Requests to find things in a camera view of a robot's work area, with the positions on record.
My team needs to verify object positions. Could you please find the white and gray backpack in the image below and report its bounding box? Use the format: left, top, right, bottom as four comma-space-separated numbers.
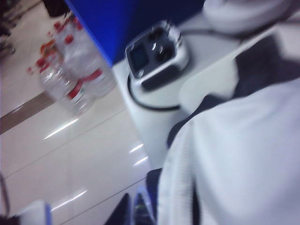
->
146, 79, 300, 225

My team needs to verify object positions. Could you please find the white flat board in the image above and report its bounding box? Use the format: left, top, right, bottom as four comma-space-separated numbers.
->
179, 30, 278, 107

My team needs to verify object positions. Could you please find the clear plastic water bottle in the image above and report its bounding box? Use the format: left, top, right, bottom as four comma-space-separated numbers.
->
38, 35, 65, 71
57, 23, 117, 99
38, 67, 94, 117

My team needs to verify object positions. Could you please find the blue partition panel narrow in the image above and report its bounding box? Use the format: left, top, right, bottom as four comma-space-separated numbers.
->
64, 0, 207, 68

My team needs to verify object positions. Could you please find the black floor object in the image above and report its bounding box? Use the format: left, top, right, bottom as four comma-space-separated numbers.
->
43, 0, 71, 17

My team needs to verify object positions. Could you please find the black fan power cable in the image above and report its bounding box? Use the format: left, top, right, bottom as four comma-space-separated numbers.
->
127, 28, 242, 111

